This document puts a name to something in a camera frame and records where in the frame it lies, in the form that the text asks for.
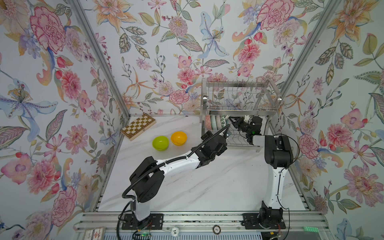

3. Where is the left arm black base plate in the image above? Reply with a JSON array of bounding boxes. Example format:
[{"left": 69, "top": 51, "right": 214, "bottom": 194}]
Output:
[{"left": 121, "top": 214, "right": 164, "bottom": 230}]

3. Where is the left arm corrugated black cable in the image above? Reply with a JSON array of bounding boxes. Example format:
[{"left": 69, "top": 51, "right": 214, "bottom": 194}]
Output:
[{"left": 116, "top": 125, "right": 230, "bottom": 240}]

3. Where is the pale green ceramic bowl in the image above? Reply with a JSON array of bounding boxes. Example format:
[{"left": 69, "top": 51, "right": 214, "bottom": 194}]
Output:
[{"left": 210, "top": 115, "right": 218, "bottom": 130}]

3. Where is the lime green plastic bowl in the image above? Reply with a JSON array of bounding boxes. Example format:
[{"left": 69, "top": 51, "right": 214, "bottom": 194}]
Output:
[{"left": 152, "top": 136, "right": 169, "bottom": 152}]

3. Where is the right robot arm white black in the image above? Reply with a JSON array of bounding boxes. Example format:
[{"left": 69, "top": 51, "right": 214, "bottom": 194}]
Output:
[{"left": 229, "top": 116, "right": 294, "bottom": 229}]

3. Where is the aluminium front rail frame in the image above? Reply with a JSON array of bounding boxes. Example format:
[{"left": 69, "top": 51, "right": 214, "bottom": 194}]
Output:
[{"left": 73, "top": 210, "right": 304, "bottom": 240}]

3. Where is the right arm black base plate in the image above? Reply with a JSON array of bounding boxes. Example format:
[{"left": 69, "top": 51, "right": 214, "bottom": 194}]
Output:
[{"left": 241, "top": 213, "right": 287, "bottom": 231}]

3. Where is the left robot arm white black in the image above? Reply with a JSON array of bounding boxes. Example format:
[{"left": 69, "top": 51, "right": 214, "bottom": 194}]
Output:
[{"left": 122, "top": 124, "right": 231, "bottom": 222}]

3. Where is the orange yellow plastic bowl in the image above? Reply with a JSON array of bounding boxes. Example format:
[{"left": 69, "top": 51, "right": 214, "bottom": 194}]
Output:
[{"left": 171, "top": 131, "right": 188, "bottom": 146}]

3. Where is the pink striped ceramic bowl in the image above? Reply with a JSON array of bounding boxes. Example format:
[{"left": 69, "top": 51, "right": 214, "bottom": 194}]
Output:
[{"left": 215, "top": 115, "right": 222, "bottom": 130}]

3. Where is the wooden chess board box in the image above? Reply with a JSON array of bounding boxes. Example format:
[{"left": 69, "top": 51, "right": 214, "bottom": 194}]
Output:
[{"left": 121, "top": 114, "right": 156, "bottom": 141}]

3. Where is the two-tier steel dish rack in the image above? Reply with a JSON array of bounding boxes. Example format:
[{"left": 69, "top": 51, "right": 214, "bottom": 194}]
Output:
[{"left": 200, "top": 79, "right": 282, "bottom": 153}]

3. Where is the green leaf pattern bowl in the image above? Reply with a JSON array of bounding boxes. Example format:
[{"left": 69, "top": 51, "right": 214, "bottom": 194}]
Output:
[{"left": 220, "top": 116, "right": 227, "bottom": 128}]

